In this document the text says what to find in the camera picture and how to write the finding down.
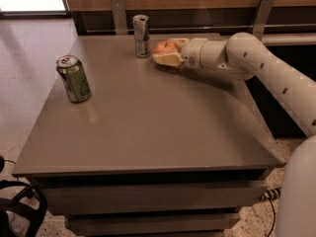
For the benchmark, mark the black white striped cable plug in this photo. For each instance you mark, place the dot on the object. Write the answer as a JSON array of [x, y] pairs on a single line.
[[270, 195]]

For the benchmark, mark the metal bracket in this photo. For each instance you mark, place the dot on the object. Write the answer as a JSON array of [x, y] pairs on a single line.
[[261, 17], [119, 14]]

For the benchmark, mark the red yellow apple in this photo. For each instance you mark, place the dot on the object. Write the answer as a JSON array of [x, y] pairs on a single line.
[[164, 46]]

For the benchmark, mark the grey lower drawer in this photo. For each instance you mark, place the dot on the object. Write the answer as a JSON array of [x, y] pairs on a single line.
[[157, 224]]

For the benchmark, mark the left metal bracket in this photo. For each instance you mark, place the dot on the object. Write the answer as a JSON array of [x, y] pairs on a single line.
[[119, 14]]

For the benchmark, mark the right metal bracket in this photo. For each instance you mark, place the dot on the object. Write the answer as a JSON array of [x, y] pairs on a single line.
[[261, 17]]

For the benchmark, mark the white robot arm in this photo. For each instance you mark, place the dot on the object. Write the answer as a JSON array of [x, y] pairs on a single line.
[[242, 57]]

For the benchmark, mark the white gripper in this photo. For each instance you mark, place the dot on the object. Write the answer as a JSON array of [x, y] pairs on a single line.
[[192, 54]]

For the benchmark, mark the grey upper drawer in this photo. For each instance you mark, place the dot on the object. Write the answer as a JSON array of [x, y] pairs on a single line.
[[170, 197]]

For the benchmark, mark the horizontal metal rail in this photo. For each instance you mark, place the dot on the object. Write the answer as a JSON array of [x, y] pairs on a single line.
[[268, 29]]

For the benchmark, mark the green soda can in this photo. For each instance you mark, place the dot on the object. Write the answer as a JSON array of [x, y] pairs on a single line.
[[72, 73]]

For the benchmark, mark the grey drawer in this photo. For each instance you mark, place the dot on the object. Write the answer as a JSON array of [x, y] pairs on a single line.
[[170, 197], [157, 224]]

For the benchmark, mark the silver blue redbull can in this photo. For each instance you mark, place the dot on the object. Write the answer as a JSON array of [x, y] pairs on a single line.
[[141, 35]]

